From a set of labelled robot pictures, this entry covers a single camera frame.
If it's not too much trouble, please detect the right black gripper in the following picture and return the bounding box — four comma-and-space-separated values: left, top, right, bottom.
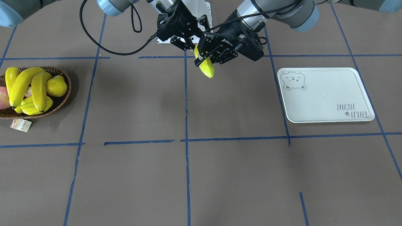
157, 3, 209, 51

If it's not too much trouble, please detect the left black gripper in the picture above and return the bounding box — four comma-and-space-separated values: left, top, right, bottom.
194, 22, 265, 67

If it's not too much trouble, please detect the yellow banana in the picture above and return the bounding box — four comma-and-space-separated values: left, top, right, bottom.
5, 67, 20, 97
31, 72, 52, 113
9, 67, 44, 108
194, 44, 215, 78

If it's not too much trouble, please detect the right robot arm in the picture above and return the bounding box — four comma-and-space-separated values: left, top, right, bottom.
0, 0, 212, 56

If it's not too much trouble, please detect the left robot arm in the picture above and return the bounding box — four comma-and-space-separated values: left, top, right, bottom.
195, 0, 401, 67

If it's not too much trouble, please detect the brown wicker basket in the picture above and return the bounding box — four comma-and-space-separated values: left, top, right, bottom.
0, 66, 72, 120

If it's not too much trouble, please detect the paper tag on basket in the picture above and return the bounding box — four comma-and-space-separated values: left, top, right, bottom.
10, 119, 32, 132

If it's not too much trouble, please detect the white bear tray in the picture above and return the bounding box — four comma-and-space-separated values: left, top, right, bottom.
277, 67, 375, 123

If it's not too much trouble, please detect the yellow pear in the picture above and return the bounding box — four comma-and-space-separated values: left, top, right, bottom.
46, 75, 68, 97

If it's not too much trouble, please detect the yellow starfruit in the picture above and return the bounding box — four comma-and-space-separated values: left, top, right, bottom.
14, 96, 53, 116

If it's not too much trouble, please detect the pink red apple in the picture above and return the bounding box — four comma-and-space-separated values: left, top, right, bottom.
0, 86, 11, 110

